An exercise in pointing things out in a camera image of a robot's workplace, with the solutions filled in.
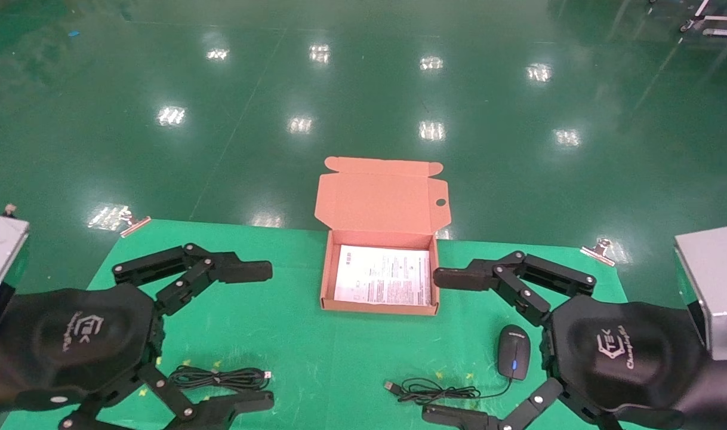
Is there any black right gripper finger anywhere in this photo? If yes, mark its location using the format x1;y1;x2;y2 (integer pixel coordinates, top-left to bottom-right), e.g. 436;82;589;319
422;377;621;430

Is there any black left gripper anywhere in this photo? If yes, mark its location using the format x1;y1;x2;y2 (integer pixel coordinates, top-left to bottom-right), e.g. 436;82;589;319
0;244;275;430

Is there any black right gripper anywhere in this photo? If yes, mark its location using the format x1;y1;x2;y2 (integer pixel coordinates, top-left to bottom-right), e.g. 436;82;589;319
433;251;727;430

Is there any black data cable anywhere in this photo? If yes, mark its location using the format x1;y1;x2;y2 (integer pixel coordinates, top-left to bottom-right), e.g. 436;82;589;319
168;365;273;392

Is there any black wired computer mouse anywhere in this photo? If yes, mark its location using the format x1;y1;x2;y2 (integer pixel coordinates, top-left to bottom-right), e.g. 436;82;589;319
383;324;531;406

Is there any open brown cardboard box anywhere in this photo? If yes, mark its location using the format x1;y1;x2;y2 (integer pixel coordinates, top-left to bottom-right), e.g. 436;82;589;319
314;156;452;316

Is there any green table cloth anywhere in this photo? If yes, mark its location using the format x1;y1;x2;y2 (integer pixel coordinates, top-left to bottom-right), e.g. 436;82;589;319
0;219;680;430

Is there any silver binder clip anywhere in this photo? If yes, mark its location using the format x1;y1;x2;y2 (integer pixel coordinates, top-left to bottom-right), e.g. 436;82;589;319
580;239;616;266
121;216;151;237

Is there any white printed instruction sheet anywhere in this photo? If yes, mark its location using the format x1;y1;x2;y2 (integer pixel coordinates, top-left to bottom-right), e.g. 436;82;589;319
334;245;432;306

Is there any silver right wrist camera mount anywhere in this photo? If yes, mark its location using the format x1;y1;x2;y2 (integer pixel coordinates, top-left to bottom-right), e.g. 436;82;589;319
674;226;727;361

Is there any white metal cart frame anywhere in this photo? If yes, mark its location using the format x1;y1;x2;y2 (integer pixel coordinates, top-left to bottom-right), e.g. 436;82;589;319
680;0;727;38

